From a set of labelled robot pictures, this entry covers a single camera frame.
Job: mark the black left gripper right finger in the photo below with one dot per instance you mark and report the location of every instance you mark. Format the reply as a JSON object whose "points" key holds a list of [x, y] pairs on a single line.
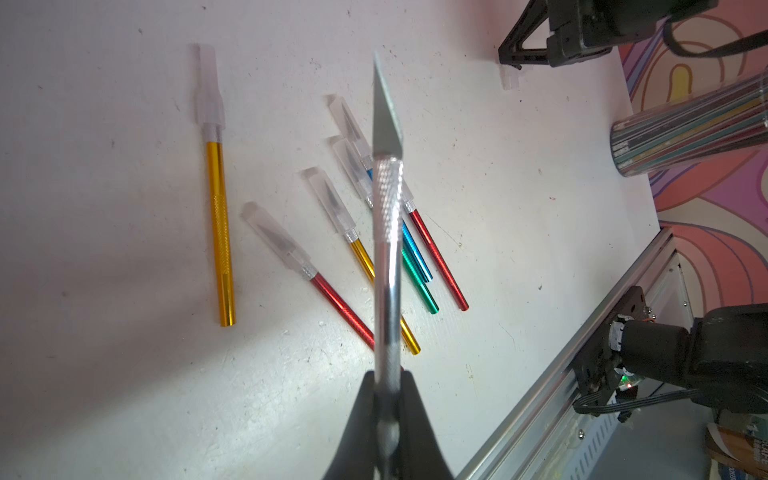
{"points": [[419, 454]]}

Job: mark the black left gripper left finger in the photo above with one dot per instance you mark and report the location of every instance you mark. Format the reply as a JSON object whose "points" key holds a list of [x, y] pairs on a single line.
{"points": [[356, 455]]}

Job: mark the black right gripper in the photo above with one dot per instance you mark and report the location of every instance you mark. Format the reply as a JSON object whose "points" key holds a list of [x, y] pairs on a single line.
{"points": [[581, 30]]}

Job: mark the yellow capped knife angled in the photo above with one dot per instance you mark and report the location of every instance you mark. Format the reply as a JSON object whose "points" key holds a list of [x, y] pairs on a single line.
{"points": [[210, 115]]}

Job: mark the clear cup of craft knives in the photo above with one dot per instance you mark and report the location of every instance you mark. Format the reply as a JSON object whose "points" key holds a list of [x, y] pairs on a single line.
{"points": [[730, 118]]}

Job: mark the red capped knife right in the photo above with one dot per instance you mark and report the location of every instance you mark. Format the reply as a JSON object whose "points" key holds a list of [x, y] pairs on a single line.
{"points": [[433, 249]]}

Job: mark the red capped knife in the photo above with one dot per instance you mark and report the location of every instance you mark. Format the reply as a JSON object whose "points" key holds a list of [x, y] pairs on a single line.
{"points": [[297, 259], [433, 249]]}

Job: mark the green capped knife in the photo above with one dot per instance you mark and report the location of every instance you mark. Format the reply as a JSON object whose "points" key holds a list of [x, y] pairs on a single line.
{"points": [[413, 263]]}

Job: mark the blue capped knife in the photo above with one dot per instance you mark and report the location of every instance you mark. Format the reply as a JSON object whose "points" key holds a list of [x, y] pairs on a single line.
{"points": [[351, 130]]}

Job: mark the yellow capped knife middle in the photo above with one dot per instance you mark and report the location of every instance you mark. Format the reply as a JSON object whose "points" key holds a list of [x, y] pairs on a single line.
{"points": [[340, 217]]}

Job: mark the red capped knife left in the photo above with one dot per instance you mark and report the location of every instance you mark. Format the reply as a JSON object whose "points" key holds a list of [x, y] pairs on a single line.
{"points": [[297, 259]]}

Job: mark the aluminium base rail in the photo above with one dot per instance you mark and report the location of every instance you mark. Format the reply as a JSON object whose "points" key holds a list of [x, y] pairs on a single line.
{"points": [[542, 437]]}

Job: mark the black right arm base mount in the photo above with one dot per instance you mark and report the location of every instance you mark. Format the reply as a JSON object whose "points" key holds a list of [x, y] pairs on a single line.
{"points": [[720, 362]]}

